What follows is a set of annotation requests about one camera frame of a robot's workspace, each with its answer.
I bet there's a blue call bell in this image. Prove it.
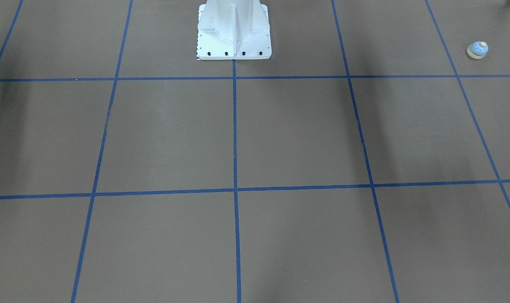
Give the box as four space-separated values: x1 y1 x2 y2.
466 41 489 60

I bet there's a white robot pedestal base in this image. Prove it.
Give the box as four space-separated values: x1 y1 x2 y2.
196 0 272 60

